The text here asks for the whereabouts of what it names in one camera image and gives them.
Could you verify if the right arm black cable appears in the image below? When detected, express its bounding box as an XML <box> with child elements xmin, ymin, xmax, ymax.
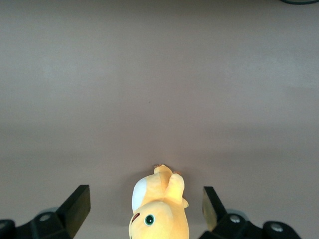
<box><xmin>278</xmin><ymin>0</ymin><xmax>319</xmax><ymax>5</ymax></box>

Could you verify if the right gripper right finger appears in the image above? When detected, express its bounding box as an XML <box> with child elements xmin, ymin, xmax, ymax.
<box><xmin>200</xmin><ymin>186</ymin><xmax>303</xmax><ymax>239</ymax></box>

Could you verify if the brown table cover sheet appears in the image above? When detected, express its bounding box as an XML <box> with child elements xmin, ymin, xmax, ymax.
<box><xmin>0</xmin><ymin>0</ymin><xmax>319</xmax><ymax>239</ymax></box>

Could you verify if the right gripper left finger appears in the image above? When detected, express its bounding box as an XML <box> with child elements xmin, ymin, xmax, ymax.
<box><xmin>0</xmin><ymin>184</ymin><xmax>91</xmax><ymax>239</ymax></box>

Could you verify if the yellow plush toy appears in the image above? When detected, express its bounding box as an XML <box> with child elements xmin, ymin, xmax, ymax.
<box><xmin>128</xmin><ymin>163</ymin><xmax>190</xmax><ymax>239</ymax></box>

